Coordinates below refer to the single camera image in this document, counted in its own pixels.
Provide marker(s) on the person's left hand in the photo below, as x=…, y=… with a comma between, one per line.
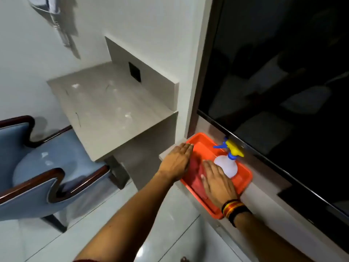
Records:
x=174, y=163

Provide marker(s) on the person's right hand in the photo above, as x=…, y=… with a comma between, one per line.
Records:
x=218, y=188

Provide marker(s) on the person's left fingers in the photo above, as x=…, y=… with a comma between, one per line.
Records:
x=184, y=151

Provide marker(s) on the person's right thumb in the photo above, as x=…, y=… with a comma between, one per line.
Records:
x=204, y=180

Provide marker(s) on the person's right forearm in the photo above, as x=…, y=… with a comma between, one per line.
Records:
x=267, y=240

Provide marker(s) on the person's left forearm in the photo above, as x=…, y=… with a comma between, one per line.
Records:
x=128, y=221

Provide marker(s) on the red cloth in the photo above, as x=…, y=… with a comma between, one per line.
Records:
x=195, y=171

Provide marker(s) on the orange plastic tray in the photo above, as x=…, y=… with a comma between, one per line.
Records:
x=202, y=144

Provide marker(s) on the white spray bottle yellow nozzle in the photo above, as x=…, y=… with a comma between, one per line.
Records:
x=227, y=165

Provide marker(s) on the red yellow thread wristband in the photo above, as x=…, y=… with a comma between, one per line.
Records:
x=233, y=207

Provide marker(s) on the wide black wristband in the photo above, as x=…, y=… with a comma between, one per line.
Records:
x=237, y=212

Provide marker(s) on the beige television ledge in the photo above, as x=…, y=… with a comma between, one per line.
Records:
x=272, y=204

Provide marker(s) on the beige built-in desk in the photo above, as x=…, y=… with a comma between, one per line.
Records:
x=109, y=111

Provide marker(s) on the black flat screen television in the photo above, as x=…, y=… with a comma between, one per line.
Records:
x=278, y=79

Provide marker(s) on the blue upholstered wooden armchair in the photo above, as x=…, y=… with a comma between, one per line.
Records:
x=49, y=166

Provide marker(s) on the black wall socket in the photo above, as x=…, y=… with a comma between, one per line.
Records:
x=135, y=72

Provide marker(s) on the wall-mounted hair dryer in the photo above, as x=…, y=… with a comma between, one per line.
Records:
x=51, y=13

